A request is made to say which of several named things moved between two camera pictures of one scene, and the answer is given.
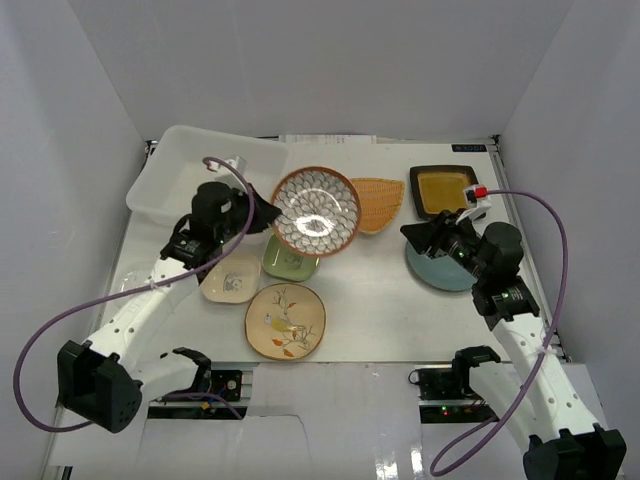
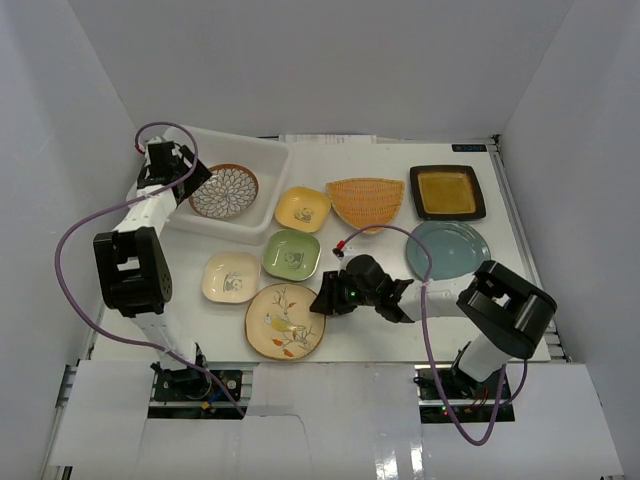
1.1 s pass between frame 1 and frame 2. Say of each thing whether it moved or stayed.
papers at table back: stayed
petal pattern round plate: moved
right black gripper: moved
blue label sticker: stayed
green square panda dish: stayed
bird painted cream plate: stayed
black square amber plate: stayed
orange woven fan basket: stayed
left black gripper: moved
